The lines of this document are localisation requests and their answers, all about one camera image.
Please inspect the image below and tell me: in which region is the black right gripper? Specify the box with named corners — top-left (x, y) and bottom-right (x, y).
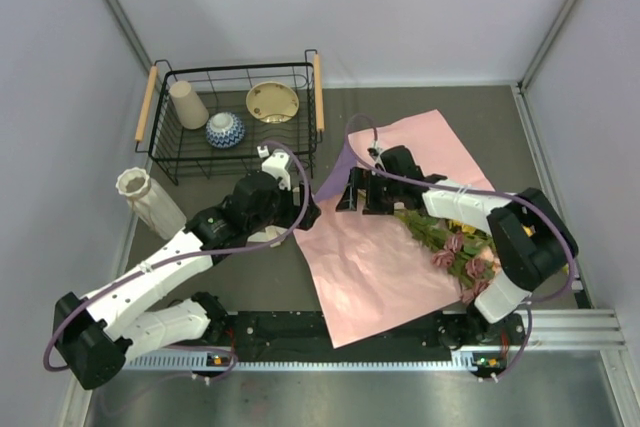
top-left (336, 167), bottom-right (404, 215)

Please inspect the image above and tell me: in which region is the cream printed ribbon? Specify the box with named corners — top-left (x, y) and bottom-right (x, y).
top-left (247, 226), bottom-right (285, 247)

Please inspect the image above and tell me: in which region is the purple wrapping paper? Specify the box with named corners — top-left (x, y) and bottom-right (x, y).
top-left (294, 111), bottom-right (491, 321)

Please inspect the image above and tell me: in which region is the mixed flower bouquet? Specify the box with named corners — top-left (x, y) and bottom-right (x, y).
top-left (395, 209), bottom-right (502, 305)

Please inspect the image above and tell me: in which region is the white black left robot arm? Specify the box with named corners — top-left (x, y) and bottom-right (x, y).
top-left (45, 168), bottom-right (320, 391)

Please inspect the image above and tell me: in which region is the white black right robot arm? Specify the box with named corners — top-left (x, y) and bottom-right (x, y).
top-left (336, 146), bottom-right (579, 343)

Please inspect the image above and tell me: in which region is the white ribbed ceramic vase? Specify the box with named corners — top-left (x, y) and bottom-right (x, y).
top-left (115, 167), bottom-right (187, 240)

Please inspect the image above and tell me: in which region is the blue white patterned bowl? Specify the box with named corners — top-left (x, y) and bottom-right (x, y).
top-left (205, 112), bottom-right (246, 149)

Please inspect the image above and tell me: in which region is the cream floral plate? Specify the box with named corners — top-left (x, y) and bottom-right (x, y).
top-left (246, 81), bottom-right (300, 124)

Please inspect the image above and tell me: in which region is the beige upturned cup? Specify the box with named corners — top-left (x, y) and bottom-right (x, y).
top-left (169, 81), bottom-right (209, 130)

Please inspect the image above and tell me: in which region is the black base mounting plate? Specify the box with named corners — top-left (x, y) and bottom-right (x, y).
top-left (202, 309), bottom-right (525, 350)

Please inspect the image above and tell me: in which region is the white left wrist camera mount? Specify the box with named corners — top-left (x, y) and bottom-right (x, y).
top-left (257, 146), bottom-right (291, 191)

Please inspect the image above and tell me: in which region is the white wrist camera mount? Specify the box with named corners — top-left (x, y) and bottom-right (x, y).
top-left (367, 138), bottom-right (383, 159)
top-left (257, 146), bottom-right (291, 191)

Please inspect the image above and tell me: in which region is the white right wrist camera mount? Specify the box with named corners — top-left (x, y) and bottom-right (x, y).
top-left (367, 138), bottom-right (383, 159)

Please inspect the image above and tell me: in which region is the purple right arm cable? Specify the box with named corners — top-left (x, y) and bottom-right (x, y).
top-left (345, 113), bottom-right (581, 381)

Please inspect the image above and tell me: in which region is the black wire dish rack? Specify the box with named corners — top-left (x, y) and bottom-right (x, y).
top-left (135, 49), bottom-right (325, 183)

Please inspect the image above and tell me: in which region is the grey slotted cable duct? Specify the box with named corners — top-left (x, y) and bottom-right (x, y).
top-left (119, 350), bottom-right (506, 372)

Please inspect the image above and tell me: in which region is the aluminium front frame rail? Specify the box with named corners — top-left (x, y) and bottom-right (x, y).
top-left (79, 309), bottom-right (627, 348)

